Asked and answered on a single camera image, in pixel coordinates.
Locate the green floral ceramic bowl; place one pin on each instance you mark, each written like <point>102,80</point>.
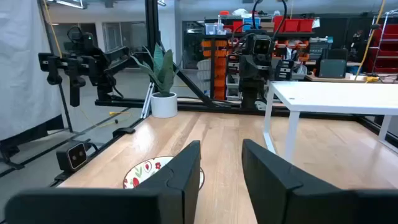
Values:
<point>146,169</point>

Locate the black table-level camera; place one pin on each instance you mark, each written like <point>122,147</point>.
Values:
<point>73,155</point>

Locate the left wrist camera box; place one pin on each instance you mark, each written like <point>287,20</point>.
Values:
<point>262,46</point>

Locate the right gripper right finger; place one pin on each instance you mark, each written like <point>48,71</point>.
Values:
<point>295,202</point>

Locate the green plant in white pot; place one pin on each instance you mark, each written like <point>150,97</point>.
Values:
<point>163,102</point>

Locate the red tool cart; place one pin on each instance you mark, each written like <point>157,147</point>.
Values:
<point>387,40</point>

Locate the silver aluminium bar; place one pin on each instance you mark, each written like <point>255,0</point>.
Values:
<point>147,102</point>

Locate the white fabric curtain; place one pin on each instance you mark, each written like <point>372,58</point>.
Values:
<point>25,62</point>

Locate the red storage bin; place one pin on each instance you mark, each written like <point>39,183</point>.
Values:
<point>279,25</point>
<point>306,25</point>
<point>291,25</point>

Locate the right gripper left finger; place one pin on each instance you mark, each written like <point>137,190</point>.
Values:
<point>124,205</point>

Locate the black aluminium rig frame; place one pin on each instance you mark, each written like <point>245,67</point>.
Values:
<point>152,25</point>

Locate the black table edge bracket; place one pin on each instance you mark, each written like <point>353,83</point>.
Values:
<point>124,132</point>

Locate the orange bin storage rack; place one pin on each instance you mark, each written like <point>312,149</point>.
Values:
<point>219,62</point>

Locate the blue storage box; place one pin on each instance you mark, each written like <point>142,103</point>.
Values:
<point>252,24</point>

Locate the white perforated metal shelf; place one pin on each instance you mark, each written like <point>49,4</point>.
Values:
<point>335,96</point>

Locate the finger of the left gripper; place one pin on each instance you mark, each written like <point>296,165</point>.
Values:
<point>262,76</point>
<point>248,76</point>

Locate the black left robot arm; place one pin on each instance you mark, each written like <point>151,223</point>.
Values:
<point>252,98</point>

